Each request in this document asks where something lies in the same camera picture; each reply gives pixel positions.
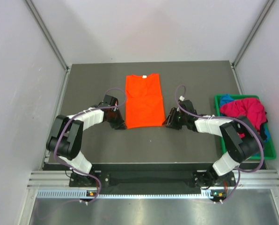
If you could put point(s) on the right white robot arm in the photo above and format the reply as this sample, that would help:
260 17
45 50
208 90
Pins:
241 139

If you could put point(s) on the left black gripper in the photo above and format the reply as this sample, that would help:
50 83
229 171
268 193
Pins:
120 124

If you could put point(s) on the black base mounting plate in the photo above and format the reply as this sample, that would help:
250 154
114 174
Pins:
189 178

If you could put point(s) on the green plastic bin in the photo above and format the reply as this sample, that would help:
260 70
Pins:
269 150

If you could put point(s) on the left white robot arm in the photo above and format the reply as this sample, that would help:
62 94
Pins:
65 137

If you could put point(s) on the aluminium frame post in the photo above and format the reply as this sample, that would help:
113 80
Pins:
40 22
251 35

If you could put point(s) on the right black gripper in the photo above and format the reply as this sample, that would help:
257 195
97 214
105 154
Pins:
170 122

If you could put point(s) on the black t shirt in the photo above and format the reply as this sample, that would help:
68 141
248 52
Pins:
264 126

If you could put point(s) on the right aluminium frame post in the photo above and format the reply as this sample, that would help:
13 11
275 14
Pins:
251 35

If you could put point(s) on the magenta t shirt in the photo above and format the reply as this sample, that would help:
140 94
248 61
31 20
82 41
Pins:
251 108

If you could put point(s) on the orange t shirt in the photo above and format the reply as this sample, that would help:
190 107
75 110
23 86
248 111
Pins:
144 106

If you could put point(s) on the blue t shirt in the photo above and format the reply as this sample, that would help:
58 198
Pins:
225 99

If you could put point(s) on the left aluminium frame post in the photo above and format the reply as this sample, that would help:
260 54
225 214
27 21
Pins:
40 22

